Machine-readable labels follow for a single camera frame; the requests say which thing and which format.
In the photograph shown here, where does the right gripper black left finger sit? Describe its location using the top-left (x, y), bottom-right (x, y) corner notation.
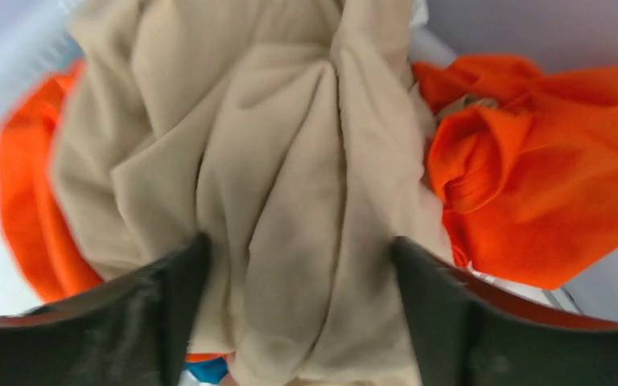
top-left (0, 234), bottom-right (211, 385)

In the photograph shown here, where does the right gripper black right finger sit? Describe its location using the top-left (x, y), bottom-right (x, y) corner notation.
top-left (391, 236), bottom-right (618, 386)

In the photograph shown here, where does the beige t shirt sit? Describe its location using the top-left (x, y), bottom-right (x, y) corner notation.
top-left (51, 1), bottom-right (451, 385)

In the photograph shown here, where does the blue garment in basket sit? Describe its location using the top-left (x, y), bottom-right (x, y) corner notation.
top-left (184, 357), bottom-right (229, 385)

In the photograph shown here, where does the orange t shirt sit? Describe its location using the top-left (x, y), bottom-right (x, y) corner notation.
top-left (0, 55), bottom-right (618, 302)

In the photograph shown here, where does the white plastic laundry basket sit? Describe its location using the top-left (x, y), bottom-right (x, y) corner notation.
top-left (0, 0), bottom-right (582, 386)

